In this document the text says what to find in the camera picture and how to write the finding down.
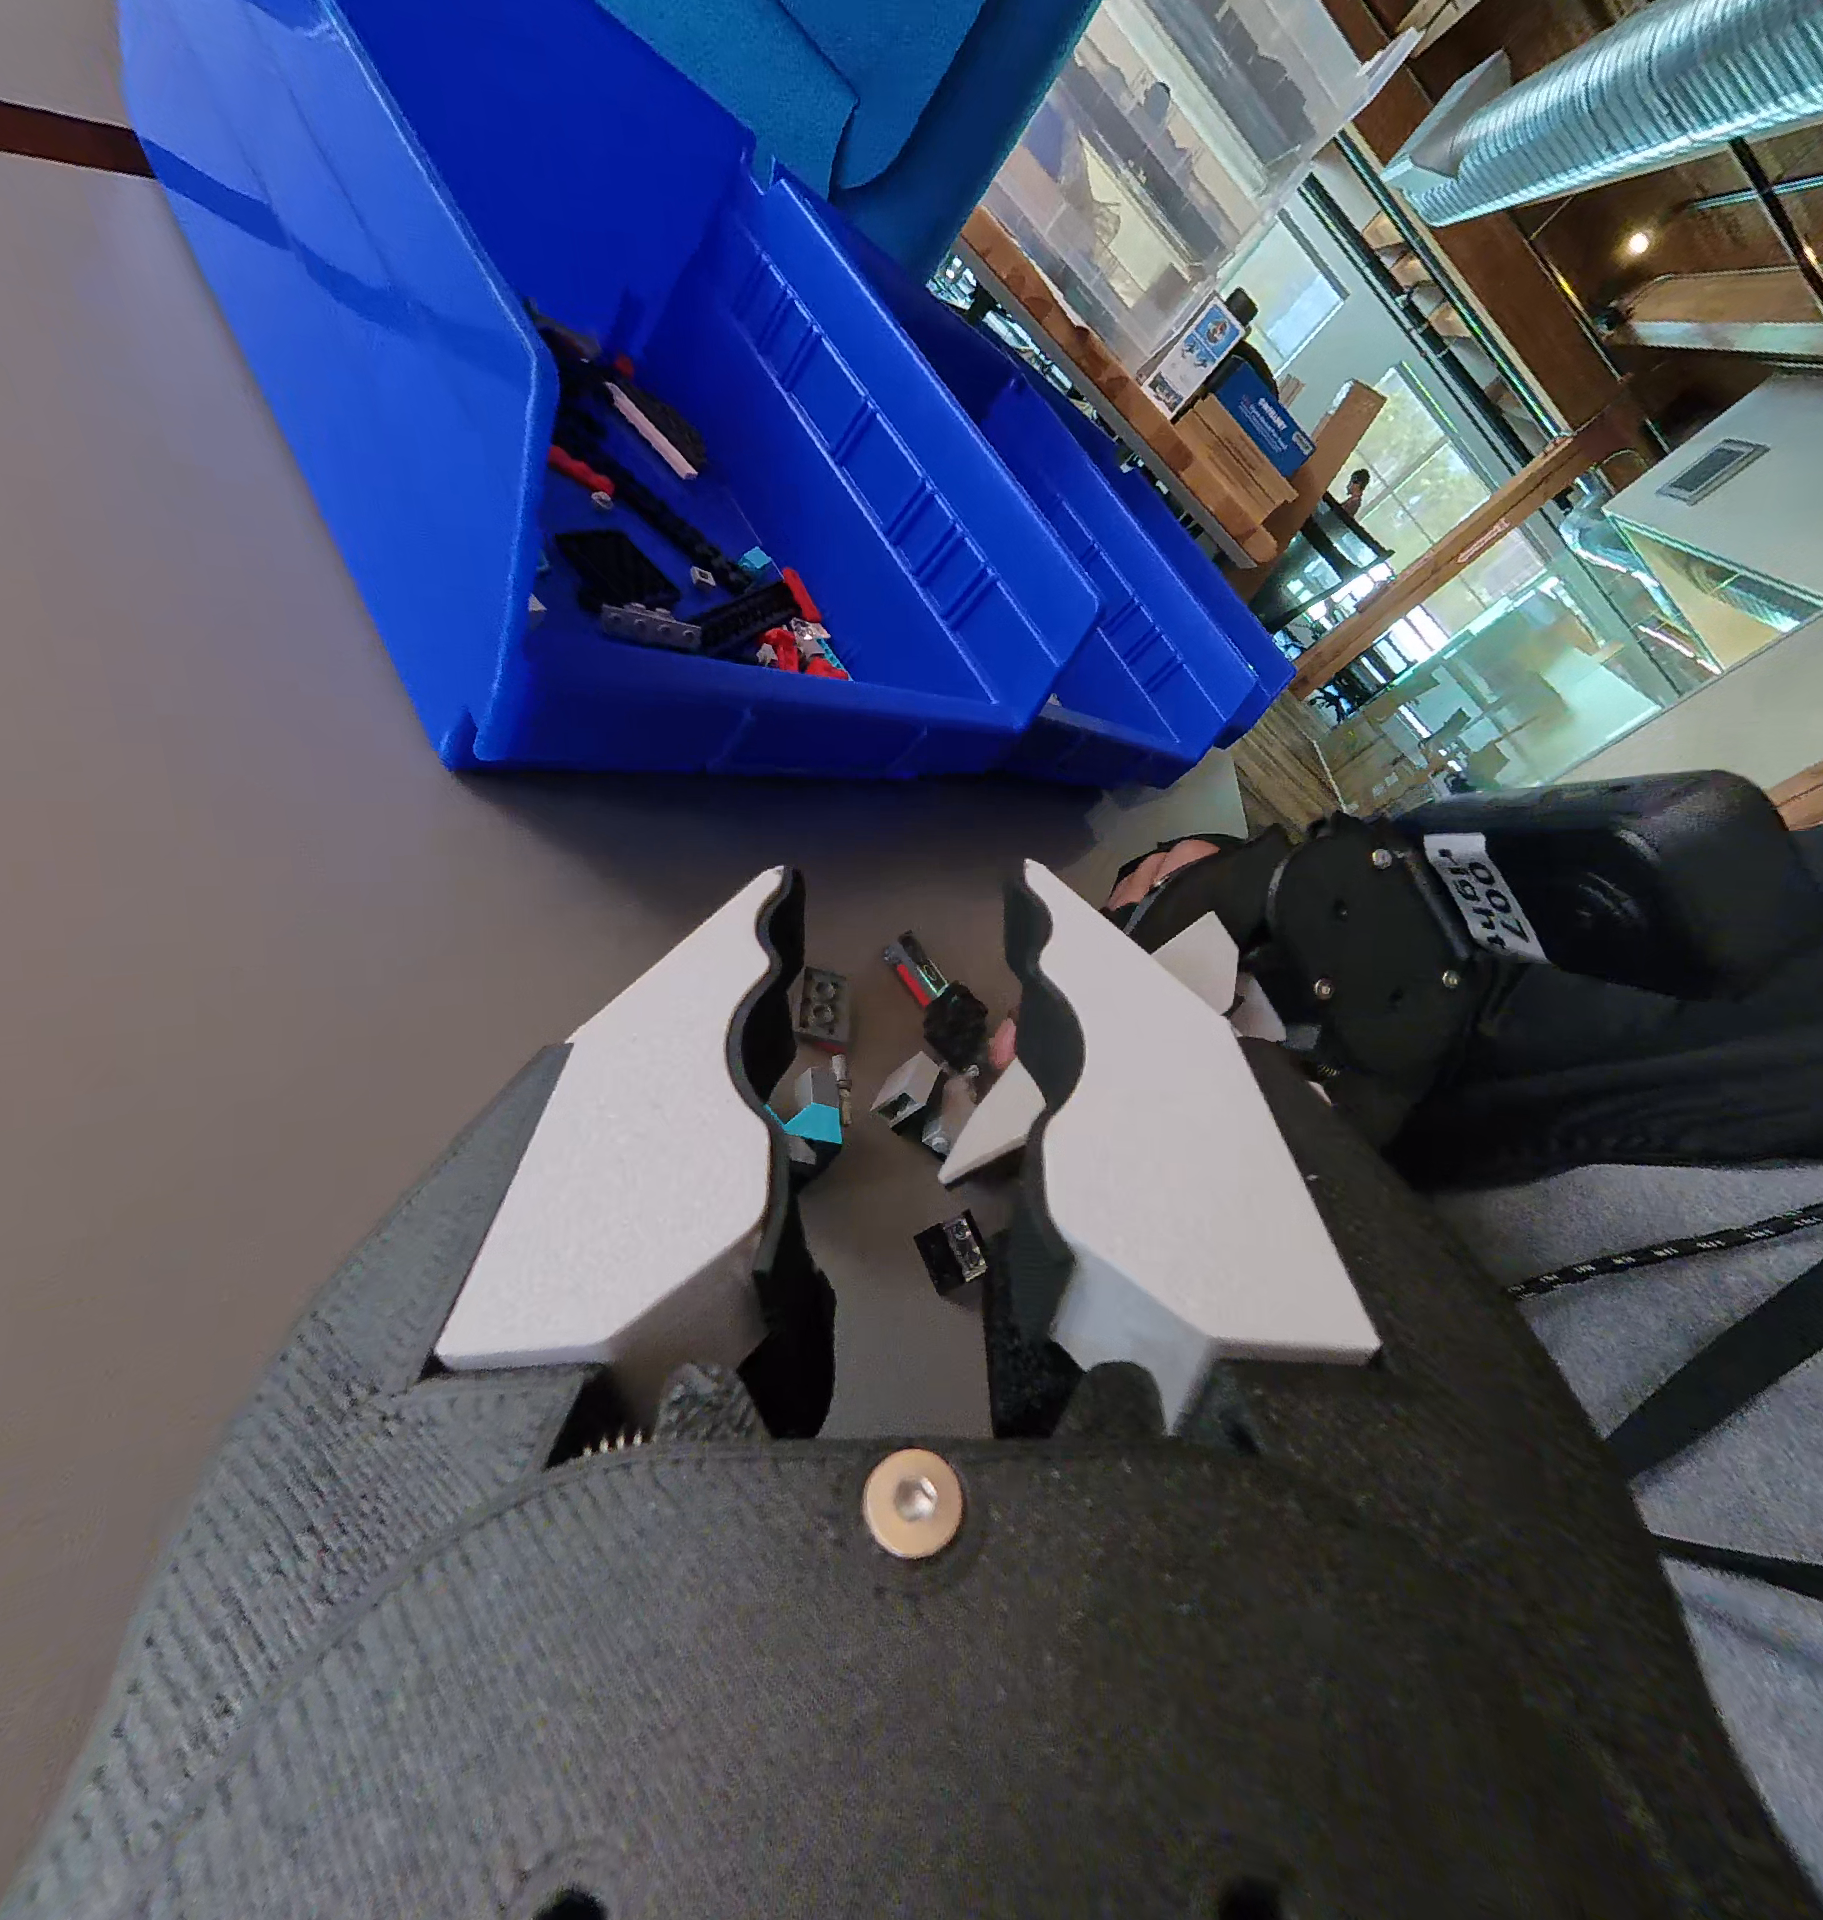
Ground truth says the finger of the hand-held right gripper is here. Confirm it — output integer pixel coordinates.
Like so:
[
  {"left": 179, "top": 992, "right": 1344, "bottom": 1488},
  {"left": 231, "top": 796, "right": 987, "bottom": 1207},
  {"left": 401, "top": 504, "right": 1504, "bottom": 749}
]
[
  {"left": 936, "top": 1059, "right": 1050, "bottom": 1191},
  {"left": 1152, "top": 914, "right": 1291, "bottom": 1046}
]

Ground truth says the black shoulder strap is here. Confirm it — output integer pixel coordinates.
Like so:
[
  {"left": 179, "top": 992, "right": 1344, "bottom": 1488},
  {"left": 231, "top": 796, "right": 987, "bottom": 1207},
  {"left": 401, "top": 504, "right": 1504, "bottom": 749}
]
[{"left": 1600, "top": 1225, "right": 1823, "bottom": 1625}]

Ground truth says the clear plastic drawer stack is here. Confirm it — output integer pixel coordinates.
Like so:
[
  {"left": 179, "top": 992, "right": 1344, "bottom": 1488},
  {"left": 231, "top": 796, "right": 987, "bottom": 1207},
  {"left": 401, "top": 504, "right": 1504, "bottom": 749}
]
[{"left": 983, "top": 0, "right": 1423, "bottom": 365}]

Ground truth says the silver ventilation duct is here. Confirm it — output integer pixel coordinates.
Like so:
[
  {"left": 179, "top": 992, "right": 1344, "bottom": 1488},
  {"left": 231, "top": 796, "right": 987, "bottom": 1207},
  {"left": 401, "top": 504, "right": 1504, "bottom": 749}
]
[{"left": 1382, "top": 0, "right": 1823, "bottom": 233}]

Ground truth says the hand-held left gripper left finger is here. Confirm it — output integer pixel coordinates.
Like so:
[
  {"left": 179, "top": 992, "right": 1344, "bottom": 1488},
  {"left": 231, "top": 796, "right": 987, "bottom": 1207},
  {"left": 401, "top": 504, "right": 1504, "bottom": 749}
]
[{"left": 434, "top": 867, "right": 837, "bottom": 1442}]

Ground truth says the pile of mixed toy bricks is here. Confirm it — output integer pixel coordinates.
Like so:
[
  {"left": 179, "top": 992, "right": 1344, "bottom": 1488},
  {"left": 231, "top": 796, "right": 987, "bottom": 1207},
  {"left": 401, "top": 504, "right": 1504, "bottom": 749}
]
[{"left": 524, "top": 313, "right": 857, "bottom": 685}]

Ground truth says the small picture card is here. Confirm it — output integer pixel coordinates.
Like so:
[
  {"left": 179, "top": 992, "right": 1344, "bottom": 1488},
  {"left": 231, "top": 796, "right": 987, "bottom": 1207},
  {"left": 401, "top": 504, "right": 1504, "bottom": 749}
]
[{"left": 1152, "top": 287, "right": 1251, "bottom": 414}]

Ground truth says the black patterned cord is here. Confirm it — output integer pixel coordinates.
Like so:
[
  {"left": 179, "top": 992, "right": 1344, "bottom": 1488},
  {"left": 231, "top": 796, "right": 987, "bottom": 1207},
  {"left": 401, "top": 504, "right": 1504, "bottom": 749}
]
[{"left": 1501, "top": 1184, "right": 1823, "bottom": 1303}]

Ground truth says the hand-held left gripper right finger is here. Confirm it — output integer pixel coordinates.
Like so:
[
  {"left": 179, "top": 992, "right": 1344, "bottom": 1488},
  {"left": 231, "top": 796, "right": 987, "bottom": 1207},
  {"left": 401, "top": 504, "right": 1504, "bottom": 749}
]
[{"left": 987, "top": 856, "right": 1382, "bottom": 1442}]

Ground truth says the blue cardboard box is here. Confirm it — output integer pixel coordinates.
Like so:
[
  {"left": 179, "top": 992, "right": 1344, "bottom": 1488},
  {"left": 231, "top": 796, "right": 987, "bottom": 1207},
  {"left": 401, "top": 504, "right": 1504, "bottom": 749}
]
[{"left": 1208, "top": 346, "right": 1323, "bottom": 486}]

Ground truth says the grey desk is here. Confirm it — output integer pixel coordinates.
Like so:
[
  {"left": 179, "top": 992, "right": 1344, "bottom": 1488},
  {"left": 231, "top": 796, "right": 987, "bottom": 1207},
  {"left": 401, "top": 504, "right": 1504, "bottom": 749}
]
[{"left": 0, "top": 0, "right": 1305, "bottom": 1920}]

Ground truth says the grey sweatshirt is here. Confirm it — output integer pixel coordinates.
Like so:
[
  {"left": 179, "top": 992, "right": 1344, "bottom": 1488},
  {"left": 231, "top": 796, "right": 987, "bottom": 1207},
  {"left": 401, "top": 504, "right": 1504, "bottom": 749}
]
[{"left": 1449, "top": 1153, "right": 1823, "bottom": 1913}]

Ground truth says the teal and black brick assembly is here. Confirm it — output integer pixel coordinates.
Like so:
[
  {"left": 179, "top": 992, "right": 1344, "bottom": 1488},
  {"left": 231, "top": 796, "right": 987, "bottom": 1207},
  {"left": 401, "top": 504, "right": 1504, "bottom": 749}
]
[{"left": 762, "top": 1054, "right": 848, "bottom": 1191}]

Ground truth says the blue plastic bin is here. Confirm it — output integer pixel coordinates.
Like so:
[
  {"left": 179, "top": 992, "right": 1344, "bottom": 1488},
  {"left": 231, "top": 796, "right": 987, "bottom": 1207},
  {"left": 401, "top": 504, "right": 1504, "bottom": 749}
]
[
  {"left": 758, "top": 161, "right": 1262, "bottom": 793},
  {"left": 848, "top": 223, "right": 1301, "bottom": 749},
  {"left": 114, "top": 0, "right": 1103, "bottom": 774}
]

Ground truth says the person's right hand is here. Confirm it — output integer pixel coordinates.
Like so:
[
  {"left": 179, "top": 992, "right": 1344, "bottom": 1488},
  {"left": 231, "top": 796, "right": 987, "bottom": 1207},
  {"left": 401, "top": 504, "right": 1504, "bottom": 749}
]
[{"left": 1103, "top": 833, "right": 1226, "bottom": 932}]

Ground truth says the person's right forearm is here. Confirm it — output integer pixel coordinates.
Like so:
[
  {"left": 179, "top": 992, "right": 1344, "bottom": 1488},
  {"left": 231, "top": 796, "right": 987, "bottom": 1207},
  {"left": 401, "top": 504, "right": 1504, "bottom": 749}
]
[{"left": 1392, "top": 833, "right": 1823, "bottom": 1195}]

